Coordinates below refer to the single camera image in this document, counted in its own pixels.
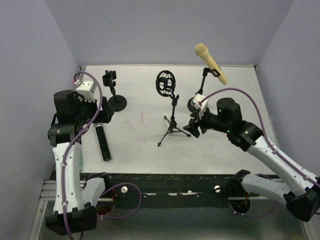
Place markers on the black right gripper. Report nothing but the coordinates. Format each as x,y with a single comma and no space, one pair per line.
198,120

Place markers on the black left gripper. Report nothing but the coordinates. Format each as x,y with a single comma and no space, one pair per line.
104,115

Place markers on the black round-base clip stand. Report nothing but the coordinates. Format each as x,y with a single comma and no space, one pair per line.
117,102

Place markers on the black microphone with silver grille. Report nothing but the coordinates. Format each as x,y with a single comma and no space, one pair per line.
103,143

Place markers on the mint green microphone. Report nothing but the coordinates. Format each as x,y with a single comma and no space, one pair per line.
80,161

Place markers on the cream yellow microphone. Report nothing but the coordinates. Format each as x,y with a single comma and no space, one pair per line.
202,52

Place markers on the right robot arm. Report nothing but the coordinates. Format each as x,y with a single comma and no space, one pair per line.
299,190

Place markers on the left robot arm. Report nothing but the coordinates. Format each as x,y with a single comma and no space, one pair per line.
74,208

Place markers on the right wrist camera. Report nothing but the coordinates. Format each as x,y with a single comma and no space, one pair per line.
199,102

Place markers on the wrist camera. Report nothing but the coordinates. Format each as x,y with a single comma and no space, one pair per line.
86,88
199,102

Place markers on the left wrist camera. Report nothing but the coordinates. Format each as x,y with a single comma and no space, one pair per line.
86,88

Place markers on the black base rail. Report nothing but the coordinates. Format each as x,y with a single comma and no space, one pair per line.
162,191

